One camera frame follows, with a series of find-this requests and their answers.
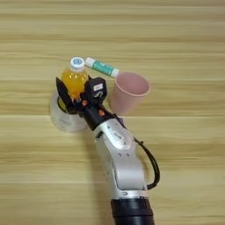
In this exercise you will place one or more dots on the small black box white label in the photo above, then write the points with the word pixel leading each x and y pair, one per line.
pixel 96 89

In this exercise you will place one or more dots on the green white glue stick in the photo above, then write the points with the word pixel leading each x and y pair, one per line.
pixel 102 67

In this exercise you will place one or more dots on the orange juice bottle white cap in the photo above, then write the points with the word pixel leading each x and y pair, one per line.
pixel 74 79

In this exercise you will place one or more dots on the clear tape roll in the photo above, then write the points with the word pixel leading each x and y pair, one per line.
pixel 63 118

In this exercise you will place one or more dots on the pink plastic cup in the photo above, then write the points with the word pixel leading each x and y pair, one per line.
pixel 129 92

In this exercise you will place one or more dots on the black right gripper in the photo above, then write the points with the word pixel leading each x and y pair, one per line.
pixel 93 115

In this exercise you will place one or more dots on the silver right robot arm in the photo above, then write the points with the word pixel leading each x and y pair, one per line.
pixel 123 158

